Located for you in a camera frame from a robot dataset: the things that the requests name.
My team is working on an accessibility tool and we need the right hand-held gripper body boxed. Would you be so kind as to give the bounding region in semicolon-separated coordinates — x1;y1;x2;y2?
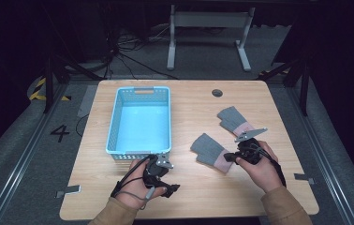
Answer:
234;127;269;166

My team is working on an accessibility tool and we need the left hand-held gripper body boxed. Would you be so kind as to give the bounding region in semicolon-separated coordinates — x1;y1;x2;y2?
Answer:
142;152;175;189

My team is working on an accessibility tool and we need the light blue plastic basket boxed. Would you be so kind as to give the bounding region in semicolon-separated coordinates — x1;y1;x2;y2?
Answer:
105;85;172;161

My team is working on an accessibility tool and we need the person's left hand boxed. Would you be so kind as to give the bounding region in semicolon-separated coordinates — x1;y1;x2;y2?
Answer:
114;158;168;210

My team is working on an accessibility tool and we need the person's right hand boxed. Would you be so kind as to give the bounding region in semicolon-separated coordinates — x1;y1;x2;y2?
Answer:
236;140;283;194

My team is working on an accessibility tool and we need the grey tape strip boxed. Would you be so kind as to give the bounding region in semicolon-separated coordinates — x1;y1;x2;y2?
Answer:
54;184;82;200
293;172;317;186

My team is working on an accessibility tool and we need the black metal stand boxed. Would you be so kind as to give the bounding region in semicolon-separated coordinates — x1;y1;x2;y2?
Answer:
41;51;105;114
258;54;311;117

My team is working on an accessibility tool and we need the grey floor tape patch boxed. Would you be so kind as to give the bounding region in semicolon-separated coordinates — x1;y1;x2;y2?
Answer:
77;84;98;119

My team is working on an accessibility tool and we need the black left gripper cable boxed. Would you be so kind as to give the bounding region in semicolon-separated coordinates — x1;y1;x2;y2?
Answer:
111;155;156;211

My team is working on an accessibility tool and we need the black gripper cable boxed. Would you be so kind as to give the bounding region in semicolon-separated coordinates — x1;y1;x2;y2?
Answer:
250;142;288;189
111;155;156;211

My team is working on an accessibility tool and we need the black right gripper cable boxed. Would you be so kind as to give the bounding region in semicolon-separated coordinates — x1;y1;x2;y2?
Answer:
250;142;288;189

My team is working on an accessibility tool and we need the thin black floor cable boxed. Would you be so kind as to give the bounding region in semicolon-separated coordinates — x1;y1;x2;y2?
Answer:
74;113;91;138

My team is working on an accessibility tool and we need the bundle of black floor cables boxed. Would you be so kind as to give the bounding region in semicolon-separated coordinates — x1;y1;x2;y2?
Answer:
102;23;180;81

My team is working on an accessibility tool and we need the white metal desk frame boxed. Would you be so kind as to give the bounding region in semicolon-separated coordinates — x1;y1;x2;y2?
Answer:
166;4;257;72

